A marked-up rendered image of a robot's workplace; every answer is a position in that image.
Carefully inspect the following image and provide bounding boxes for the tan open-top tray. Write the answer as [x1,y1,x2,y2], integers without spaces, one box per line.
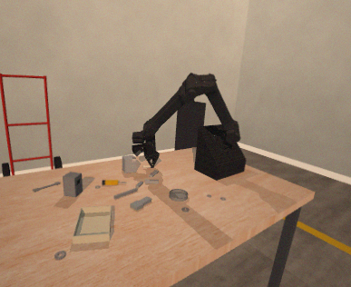
[73,206,112,244]

